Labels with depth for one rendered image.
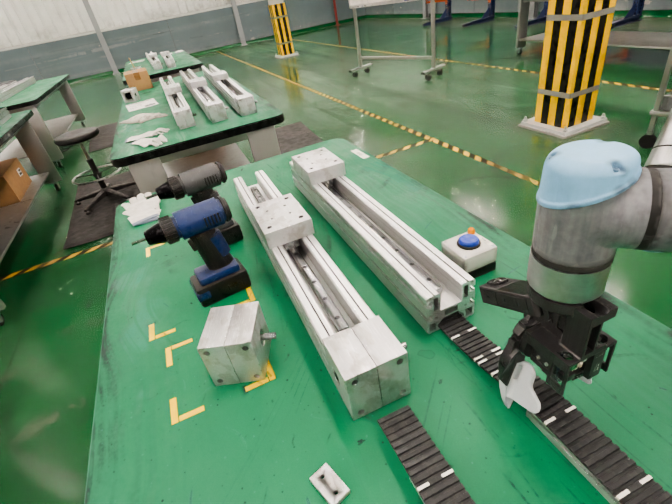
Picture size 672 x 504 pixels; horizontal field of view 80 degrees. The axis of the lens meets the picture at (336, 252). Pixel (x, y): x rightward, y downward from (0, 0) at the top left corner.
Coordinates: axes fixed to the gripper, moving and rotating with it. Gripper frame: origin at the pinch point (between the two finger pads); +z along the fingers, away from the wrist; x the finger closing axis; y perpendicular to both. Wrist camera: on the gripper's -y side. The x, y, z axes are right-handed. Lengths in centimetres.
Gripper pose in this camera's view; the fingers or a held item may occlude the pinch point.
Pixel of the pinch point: (529, 385)
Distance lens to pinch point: 65.8
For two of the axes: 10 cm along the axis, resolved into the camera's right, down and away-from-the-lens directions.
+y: 3.8, 4.7, -8.0
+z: 1.6, 8.2, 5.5
